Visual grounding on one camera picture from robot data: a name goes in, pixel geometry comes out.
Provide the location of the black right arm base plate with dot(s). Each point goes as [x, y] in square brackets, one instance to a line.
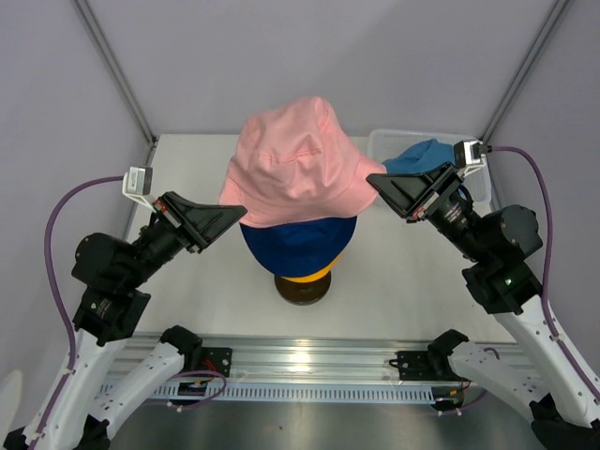
[422, 366]

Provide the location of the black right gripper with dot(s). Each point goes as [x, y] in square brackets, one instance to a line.
[415, 195]

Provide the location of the brown round hat stand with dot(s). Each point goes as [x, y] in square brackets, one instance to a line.
[303, 293]

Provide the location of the aluminium frame post left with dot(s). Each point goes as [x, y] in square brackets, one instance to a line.
[98, 37]

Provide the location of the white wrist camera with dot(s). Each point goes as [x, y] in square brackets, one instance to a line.
[137, 185]
[470, 157]

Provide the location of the aluminium frame post right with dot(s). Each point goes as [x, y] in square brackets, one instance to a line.
[536, 49]

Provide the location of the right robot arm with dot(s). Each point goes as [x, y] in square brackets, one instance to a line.
[561, 410]

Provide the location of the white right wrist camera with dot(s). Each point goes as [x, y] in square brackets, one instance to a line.
[470, 157]

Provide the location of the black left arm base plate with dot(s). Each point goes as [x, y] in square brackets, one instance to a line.
[218, 359]

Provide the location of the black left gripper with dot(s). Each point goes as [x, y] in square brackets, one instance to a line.
[196, 224]

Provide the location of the white plastic basket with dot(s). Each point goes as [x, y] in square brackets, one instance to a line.
[386, 143]

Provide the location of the dark blue bucket hat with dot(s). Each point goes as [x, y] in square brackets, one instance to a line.
[299, 250]

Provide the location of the pink bucket hat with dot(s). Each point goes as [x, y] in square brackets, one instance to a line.
[296, 164]

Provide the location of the white slotted cable duct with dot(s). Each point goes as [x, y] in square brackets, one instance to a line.
[291, 392]

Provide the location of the aluminium mounting rail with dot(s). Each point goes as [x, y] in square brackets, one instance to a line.
[312, 360]

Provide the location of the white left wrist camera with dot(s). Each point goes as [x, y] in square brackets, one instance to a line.
[137, 185]

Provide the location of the light blue bucket hat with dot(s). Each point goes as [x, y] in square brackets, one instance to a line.
[424, 157]

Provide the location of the aluminium frame post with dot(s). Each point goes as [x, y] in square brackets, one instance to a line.
[536, 49]
[98, 37]

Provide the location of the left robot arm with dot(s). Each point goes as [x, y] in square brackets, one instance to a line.
[76, 415]

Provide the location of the yellow bucket hat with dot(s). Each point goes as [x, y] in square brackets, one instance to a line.
[317, 275]

